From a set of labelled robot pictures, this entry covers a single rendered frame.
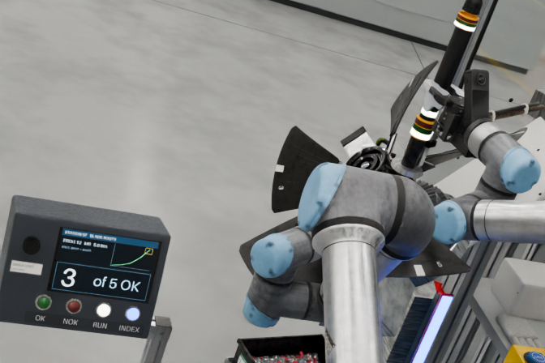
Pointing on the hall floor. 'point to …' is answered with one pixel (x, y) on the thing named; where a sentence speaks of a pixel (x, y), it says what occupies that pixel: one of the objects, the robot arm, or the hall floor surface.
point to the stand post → (455, 282)
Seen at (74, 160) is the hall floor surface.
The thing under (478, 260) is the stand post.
